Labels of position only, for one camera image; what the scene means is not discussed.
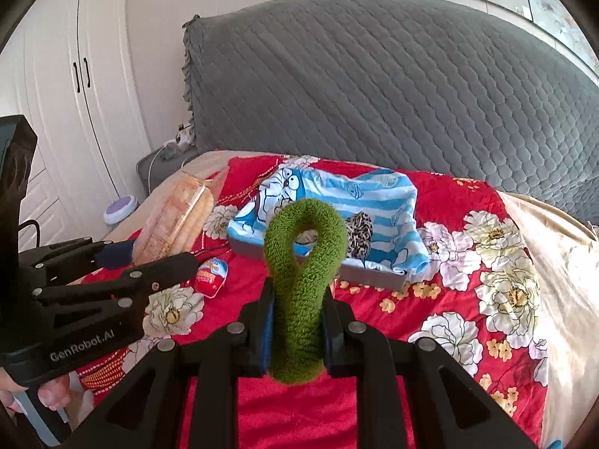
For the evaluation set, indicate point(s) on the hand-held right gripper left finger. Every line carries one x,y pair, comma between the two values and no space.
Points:
266,336

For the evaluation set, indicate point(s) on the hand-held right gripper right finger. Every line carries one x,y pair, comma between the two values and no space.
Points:
328,355

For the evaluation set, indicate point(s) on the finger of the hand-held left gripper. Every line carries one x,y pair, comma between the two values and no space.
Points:
159,269
117,252

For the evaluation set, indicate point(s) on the green fuzzy scrunchie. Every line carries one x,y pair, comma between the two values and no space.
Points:
299,336

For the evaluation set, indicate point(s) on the clear cracker packet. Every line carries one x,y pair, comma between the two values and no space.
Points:
175,220

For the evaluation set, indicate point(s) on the red toy egg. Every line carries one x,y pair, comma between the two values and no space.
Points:
213,278

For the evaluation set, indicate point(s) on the leopard print scrunchie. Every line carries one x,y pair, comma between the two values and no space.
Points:
359,234

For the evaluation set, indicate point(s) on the person's left hand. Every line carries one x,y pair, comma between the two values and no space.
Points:
54,390

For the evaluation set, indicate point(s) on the purple and white round jar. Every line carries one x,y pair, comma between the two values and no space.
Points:
120,209

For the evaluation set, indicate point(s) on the grey nightstand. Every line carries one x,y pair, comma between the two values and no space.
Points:
152,170

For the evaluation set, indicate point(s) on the white wardrobe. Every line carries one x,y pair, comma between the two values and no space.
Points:
70,126

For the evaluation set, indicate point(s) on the small white figurine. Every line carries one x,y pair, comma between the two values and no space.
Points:
184,134

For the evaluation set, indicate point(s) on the blue striped cartoon cloth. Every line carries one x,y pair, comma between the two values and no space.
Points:
383,206

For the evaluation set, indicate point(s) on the red floral blanket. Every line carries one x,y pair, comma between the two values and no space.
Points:
444,224

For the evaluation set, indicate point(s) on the grey quilted headboard cover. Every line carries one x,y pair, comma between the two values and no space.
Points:
374,79

